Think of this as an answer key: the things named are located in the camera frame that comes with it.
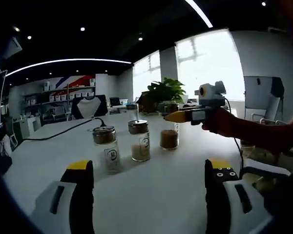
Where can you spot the tall seasoning bottle brown contents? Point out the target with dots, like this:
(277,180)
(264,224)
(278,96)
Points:
(169,141)

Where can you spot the white board on stand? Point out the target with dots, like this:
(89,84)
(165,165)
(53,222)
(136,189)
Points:
(258,92)

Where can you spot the tall seasoning bottle cream contents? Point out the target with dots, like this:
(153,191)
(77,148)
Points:
(133,113)

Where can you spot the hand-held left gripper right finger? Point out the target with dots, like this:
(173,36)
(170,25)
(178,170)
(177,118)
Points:
(217,209)

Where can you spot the white chair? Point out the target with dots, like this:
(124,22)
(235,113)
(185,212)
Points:
(266,168)

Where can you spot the person's right hand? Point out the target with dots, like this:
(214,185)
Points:
(219,122)

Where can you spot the brown paper bag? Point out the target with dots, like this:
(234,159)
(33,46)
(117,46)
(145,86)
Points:
(147,102)

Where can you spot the small seasoning bottle beige contents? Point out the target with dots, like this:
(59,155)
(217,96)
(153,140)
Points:
(140,152)

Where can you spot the white low cabinet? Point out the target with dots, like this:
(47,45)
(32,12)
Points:
(27,126)

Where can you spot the white ceiling air conditioner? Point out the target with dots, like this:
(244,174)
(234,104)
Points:
(14,45)

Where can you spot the small seasoning bottle white contents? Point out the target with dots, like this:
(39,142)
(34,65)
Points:
(111,156)

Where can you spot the curved ceiling light strip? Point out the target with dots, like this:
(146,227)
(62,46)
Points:
(68,60)
(200,12)

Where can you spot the storage shelves with white boxes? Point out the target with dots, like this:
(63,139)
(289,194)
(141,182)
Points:
(58,97)

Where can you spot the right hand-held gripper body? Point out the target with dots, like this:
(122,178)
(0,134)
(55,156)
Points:
(213,97)

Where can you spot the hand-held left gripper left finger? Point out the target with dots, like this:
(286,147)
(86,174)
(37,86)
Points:
(80,207)

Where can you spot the green leafy plant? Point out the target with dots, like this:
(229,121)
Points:
(168,90)

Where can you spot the small dark framed sign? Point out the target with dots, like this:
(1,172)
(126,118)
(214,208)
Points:
(115,101)

